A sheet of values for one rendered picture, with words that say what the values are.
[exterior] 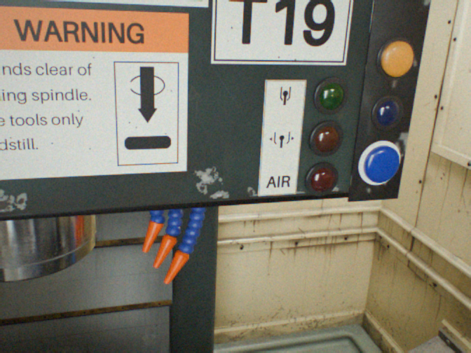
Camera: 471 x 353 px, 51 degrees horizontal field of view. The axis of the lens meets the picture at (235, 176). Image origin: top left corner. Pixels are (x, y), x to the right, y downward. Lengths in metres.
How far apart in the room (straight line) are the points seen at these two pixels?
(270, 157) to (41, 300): 0.85
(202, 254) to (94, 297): 0.25
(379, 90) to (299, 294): 1.44
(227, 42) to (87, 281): 0.85
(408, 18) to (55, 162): 0.26
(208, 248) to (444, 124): 0.73
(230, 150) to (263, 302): 1.42
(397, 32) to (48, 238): 0.36
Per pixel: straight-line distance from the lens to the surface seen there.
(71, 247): 0.53
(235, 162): 0.36
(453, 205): 1.47
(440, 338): 1.59
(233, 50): 0.34
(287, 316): 1.82
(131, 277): 1.12
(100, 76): 0.33
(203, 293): 1.23
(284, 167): 0.37
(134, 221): 1.06
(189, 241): 0.55
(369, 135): 0.39
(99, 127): 0.33
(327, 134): 0.37
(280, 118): 0.36
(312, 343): 1.87
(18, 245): 0.51
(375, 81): 0.38
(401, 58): 0.38
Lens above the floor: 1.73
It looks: 20 degrees down
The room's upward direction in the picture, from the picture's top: 3 degrees clockwise
